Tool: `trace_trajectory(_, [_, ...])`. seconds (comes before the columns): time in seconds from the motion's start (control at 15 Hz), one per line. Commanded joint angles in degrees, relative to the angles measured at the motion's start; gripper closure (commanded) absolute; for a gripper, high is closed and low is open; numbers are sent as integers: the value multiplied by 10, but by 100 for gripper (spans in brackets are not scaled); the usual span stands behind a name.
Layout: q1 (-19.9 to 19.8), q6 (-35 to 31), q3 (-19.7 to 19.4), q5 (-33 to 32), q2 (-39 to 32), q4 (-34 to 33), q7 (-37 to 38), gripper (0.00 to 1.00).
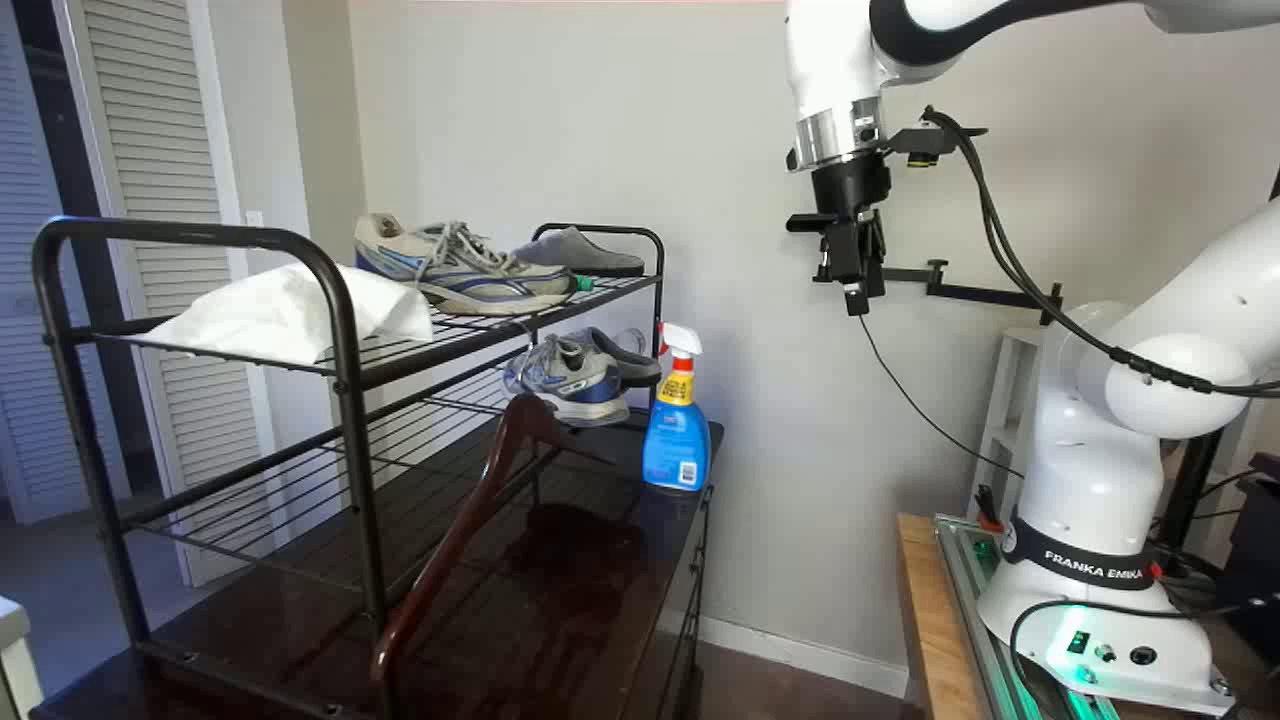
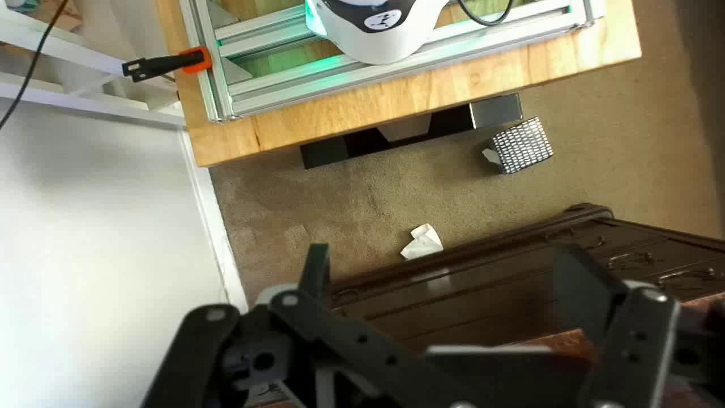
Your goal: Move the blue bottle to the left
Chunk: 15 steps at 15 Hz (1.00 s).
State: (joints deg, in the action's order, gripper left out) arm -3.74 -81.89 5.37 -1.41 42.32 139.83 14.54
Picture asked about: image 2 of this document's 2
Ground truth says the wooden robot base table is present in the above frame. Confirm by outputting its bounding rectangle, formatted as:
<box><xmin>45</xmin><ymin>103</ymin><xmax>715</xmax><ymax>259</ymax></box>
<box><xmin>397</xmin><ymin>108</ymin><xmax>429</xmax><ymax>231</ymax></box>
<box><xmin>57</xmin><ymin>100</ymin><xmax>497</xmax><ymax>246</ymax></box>
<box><xmin>176</xmin><ymin>0</ymin><xmax>641</xmax><ymax>167</ymax></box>

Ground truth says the dark wooden dresser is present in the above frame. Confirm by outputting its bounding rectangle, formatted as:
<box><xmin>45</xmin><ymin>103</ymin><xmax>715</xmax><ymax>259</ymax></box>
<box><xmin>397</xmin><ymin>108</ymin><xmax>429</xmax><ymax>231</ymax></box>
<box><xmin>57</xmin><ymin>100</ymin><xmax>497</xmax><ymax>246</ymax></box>
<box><xmin>332</xmin><ymin>203</ymin><xmax>725</xmax><ymax>352</ymax></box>

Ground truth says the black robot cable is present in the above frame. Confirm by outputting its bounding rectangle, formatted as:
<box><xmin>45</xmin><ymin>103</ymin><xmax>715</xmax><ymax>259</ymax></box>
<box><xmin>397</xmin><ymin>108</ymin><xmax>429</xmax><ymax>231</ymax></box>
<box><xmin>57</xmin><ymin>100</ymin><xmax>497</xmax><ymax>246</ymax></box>
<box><xmin>0</xmin><ymin>0</ymin><xmax>70</xmax><ymax>132</ymax></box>

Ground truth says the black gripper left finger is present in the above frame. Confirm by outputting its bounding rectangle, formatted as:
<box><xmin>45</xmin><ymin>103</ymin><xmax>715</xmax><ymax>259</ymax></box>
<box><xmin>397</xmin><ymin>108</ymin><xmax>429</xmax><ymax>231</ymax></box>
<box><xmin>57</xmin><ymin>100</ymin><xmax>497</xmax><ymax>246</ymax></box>
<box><xmin>142</xmin><ymin>242</ymin><xmax>427</xmax><ymax>408</ymax></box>

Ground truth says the orange handled clamp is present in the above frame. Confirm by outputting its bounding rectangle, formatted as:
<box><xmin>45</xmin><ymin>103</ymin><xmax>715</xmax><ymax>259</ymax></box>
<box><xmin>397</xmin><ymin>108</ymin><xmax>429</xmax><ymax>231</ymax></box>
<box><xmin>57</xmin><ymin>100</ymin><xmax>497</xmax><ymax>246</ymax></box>
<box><xmin>122</xmin><ymin>45</ymin><xmax>212</xmax><ymax>81</ymax></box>

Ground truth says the aluminium rail frame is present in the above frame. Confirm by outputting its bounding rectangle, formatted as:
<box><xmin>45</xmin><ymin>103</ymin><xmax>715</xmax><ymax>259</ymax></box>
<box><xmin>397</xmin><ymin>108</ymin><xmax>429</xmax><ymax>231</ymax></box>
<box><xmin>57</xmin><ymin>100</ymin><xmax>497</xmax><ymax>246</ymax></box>
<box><xmin>178</xmin><ymin>0</ymin><xmax>604</xmax><ymax>122</ymax></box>

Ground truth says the crumpled white paper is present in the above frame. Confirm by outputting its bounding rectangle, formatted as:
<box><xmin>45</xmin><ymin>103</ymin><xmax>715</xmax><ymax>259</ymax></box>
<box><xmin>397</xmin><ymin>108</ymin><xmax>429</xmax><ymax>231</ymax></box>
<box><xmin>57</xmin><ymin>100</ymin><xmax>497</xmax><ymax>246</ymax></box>
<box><xmin>400</xmin><ymin>224</ymin><xmax>445</xmax><ymax>260</ymax></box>

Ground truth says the grey ribbed box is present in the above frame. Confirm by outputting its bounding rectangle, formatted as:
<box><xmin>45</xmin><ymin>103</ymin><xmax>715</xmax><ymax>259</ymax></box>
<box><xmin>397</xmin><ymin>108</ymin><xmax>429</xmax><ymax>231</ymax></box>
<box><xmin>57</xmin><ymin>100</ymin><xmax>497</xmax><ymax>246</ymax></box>
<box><xmin>483</xmin><ymin>117</ymin><xmax>553</xmax><ymax>175</ymax></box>

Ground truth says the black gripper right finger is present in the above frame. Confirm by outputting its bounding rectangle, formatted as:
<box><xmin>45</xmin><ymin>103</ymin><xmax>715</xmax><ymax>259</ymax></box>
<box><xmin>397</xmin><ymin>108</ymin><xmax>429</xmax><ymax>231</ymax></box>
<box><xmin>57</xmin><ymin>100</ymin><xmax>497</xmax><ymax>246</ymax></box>
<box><xmin>553</xmin><ymin>245</ymin><xmax>725</xmax><ymax>408</ymax></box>

